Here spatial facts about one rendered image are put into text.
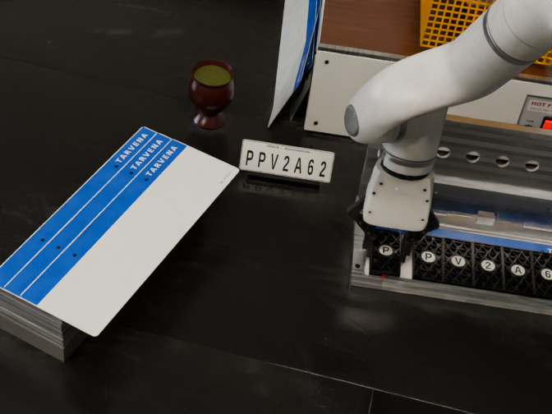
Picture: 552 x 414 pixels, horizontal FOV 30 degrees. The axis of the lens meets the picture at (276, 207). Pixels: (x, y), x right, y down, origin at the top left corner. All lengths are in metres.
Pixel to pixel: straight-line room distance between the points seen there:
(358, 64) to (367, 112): 0.36
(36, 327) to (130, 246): 0.18
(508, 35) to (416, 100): 0.18
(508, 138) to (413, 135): 0.24
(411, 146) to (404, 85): 0.14
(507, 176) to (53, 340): 0.77
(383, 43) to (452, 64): 0.45
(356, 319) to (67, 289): 0.45
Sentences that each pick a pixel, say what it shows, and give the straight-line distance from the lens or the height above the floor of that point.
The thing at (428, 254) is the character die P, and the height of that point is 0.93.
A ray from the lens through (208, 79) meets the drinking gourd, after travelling 1.83.
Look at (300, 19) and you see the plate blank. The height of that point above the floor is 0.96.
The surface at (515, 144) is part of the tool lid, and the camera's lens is 1.71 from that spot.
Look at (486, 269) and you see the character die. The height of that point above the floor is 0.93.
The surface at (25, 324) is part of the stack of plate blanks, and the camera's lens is 1.53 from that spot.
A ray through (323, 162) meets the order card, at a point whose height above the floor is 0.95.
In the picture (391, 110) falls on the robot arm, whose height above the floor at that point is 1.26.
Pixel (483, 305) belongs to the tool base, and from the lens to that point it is 1.66.
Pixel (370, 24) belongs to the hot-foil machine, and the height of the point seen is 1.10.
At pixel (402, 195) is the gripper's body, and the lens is 1.58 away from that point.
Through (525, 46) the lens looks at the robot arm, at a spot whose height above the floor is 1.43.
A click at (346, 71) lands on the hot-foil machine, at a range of 1.80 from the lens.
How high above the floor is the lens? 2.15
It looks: 45 degrees down
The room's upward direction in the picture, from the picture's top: 9 degrees clockwise
